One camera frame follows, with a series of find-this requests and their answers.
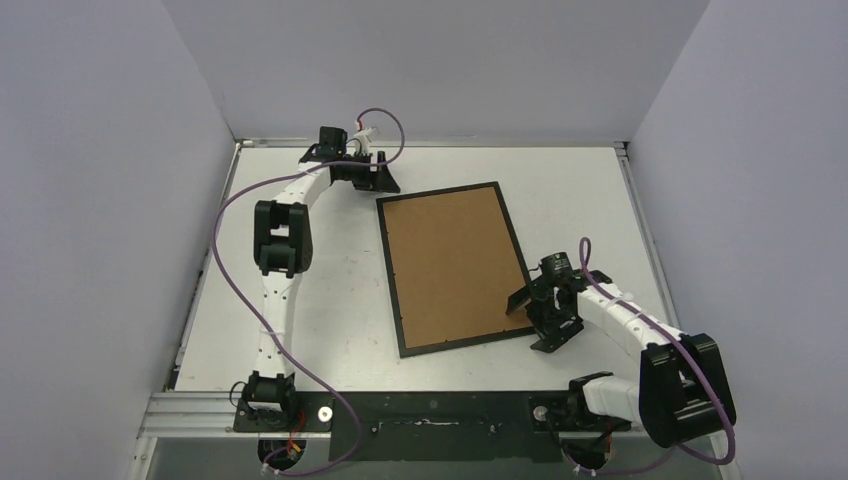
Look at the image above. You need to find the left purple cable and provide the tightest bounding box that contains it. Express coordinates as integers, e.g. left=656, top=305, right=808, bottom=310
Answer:
left=210, top=107, right=407, bottom=478

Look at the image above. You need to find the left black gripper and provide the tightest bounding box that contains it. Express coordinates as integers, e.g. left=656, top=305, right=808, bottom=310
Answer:
left=340, top=152, right=400, bottom=195

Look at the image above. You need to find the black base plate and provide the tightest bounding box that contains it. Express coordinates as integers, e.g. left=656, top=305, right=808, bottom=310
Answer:
left=233, top=390, right=631, bottom=463

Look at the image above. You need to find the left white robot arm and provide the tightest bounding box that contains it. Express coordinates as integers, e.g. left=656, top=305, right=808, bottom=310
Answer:
left=239, top=125, right=400, bottom=431

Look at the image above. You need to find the aluminium front rail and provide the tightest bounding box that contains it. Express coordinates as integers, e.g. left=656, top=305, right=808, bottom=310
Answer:
left=135, top=390, right=737, bottom=440

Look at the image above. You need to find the brown cardboard backing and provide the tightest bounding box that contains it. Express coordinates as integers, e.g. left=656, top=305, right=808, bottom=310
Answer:
left=382, top=187, right=533, bottom=350

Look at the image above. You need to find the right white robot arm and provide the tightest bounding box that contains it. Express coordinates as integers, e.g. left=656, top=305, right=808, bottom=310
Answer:
left=506, top=253, right=737, bottom=448

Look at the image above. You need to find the black picture frame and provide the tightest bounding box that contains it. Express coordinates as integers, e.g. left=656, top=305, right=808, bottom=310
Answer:
left=374, top=181, right=541, bottom=360

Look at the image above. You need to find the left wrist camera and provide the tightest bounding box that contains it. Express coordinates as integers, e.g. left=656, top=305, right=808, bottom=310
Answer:
left=346, top=127, right=379, bottom=156

